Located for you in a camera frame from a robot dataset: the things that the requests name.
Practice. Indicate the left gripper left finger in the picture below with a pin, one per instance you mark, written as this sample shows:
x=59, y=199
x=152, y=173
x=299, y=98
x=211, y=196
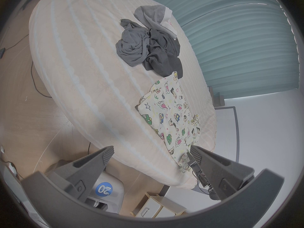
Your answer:
x=92, y=174

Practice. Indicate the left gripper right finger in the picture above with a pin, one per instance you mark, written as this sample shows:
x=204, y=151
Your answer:
x=213, y=174

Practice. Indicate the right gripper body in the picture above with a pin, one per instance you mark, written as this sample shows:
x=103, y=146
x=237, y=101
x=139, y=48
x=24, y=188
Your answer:
x=199, y=174

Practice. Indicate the white printed pyjama top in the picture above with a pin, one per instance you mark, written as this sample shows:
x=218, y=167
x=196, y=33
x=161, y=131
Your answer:
x=171, y=113

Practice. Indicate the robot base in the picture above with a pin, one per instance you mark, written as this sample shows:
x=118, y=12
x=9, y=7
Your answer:
x=116, y=193

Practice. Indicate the bed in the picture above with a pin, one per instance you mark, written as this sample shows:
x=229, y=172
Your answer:
x=83, y=68

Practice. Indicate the pile of clothes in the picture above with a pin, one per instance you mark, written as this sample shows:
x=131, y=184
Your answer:
x=154, y=46

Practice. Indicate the pale wooden small cabinet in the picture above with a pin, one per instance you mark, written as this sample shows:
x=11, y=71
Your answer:
x=163, y=204

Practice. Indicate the grey bedside table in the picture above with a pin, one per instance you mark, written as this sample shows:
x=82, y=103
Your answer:
x=217, y=98

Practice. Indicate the blue-green curtain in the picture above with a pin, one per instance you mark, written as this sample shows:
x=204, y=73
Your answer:
x=237, y=44

